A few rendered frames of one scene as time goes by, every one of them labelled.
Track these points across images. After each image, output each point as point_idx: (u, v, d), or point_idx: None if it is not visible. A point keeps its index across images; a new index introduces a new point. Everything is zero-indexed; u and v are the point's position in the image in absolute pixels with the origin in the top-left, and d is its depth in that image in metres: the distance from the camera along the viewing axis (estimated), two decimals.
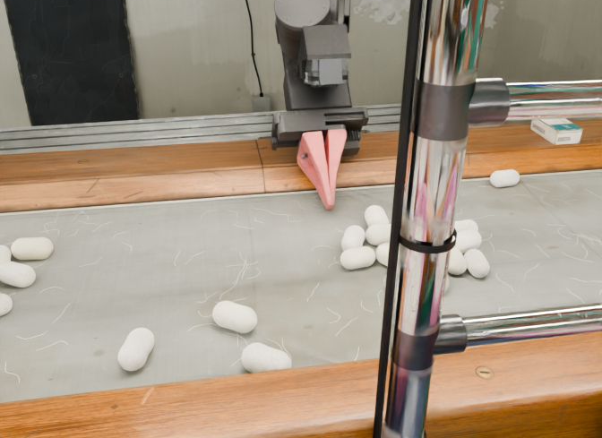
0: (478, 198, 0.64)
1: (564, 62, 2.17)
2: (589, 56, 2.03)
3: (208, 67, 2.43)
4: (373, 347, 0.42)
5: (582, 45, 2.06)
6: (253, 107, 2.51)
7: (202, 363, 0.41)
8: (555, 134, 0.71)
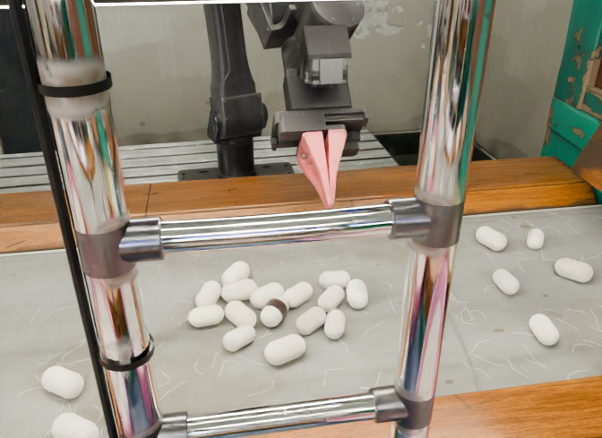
0: (352, 246, 0.66)
1: (526, 78, 2.19)
2: (548, 73, 2.05)
3: (176, 81, 2.45)
4: (189, 413, 0.44)
5: (542, 62, 2.08)
6: None
7: (19, 431, 0.43)
8: None
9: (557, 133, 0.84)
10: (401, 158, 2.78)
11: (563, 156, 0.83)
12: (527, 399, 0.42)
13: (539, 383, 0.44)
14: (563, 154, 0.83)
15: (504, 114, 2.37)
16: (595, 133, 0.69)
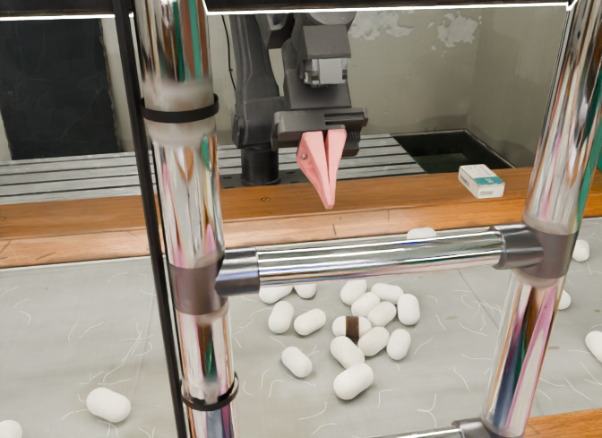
0: None
1: (539, 80, 2.17)
2: None
3: None
4: None
5: None
6: (231, 123, 2.51)
7: None
8: (477, 189, 0.71)
9: None
10: None
11: (598, 163, 0.81)
12: (597, 424, 0.40)
13: None
14: (599, 161, 0.81)
15: (516, 115, 2.35)
16: None
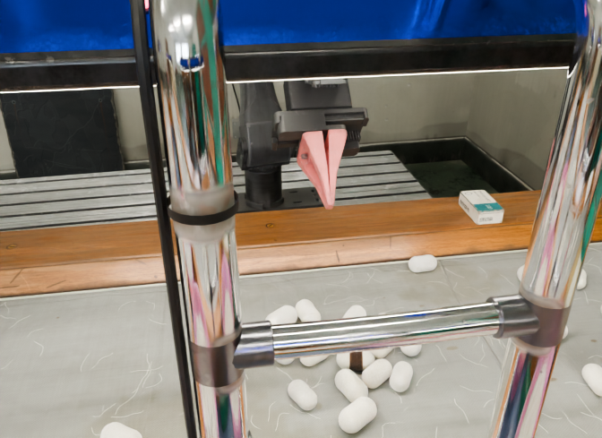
0: (394, 286, 0.66)
1: (538, 90, 2.19)
2: (562, 86, 2.05)
3: None
4: None
5: (555, 74, 2.08)
6: (233, 131, 2.53)
7: None
8: (477, 215, 0.72)
9: None
10: (411, 167, 2.78)
11: None
12: None
13: None
14: None
15: (516, 124, 2.37)
16: None
